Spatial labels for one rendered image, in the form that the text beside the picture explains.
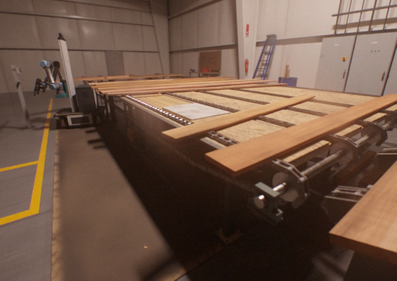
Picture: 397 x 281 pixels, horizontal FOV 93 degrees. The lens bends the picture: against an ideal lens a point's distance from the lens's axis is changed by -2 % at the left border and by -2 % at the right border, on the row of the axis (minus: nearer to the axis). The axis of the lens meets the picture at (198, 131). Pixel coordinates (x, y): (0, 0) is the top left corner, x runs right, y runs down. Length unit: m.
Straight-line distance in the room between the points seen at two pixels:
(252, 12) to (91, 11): 9.00
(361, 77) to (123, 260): 6.22
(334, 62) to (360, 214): 6.16
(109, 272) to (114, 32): 13.30
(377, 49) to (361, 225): 5.95
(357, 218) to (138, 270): 1.32
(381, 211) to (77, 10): 13.92
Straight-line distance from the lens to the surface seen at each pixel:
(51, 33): 13.66
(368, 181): 2.85
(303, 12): 8.04
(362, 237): 0.59
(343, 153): 1.52
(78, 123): 4.78
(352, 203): 0.84
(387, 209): 0.71
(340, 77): 6.62
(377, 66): 6.41
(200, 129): 1.28
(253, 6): 8.99
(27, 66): 13.62
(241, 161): 0.90
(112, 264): 1.68
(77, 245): 1.90
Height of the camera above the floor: 1.29
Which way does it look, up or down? 19 degrees down
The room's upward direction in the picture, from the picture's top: straight up
